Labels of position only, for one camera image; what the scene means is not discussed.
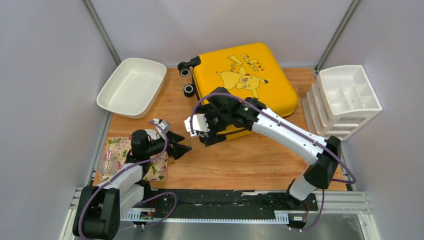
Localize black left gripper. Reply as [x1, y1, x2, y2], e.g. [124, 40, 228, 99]
[144, 130, 192, 160]

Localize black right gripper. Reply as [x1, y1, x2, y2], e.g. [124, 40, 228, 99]
[193, 103, 232, 146]

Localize yellow cartoon hard-shell suitcase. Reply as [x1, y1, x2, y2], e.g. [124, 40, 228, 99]
[177, 42, 298, 118]

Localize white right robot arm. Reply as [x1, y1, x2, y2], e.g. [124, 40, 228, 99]
[185, 87, 341, 210]

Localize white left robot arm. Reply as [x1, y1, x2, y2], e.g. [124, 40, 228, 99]
[72, 129, 192, 240]

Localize white small bowl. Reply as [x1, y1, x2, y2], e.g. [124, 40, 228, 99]
[145, 129, 161, 140]

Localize floral tray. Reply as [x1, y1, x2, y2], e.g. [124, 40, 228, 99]
[95, 137, 168, 184]

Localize clear glass cup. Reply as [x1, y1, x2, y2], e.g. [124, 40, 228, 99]
[97, 150, 119, 175]

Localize white rectangular basin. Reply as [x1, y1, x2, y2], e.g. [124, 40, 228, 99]
[96, 57, 167, 119]

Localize white drawer organizer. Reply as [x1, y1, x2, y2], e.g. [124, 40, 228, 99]
[302, 65, 383, 141]

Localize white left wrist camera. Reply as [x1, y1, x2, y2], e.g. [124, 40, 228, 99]
[151, 118, 171, 135]

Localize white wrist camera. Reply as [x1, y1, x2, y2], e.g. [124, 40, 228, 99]
[151, 118, 171, 135]
[184, 114, 210, 137]

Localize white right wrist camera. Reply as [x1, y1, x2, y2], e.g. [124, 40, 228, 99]
[184, 114, 210, 137]

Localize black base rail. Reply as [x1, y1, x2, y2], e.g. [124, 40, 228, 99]
[138, 188, 319, 220]

